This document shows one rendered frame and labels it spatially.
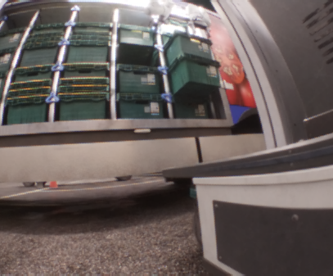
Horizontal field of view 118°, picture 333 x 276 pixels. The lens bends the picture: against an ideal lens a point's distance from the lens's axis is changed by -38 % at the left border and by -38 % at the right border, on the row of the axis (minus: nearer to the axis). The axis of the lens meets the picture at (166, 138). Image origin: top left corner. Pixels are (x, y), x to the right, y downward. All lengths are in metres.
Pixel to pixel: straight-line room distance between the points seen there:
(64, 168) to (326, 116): 1.01
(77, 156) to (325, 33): 1.03
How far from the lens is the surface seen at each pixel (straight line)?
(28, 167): 1.04
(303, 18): 0.31
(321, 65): 0.27
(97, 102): 1.21
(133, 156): 0.97
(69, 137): 1.00
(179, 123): 1.12
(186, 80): 1.22
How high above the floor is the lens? 0.32
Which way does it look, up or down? 11 degrees up
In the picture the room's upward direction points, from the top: 8 degrees counter-clockwise
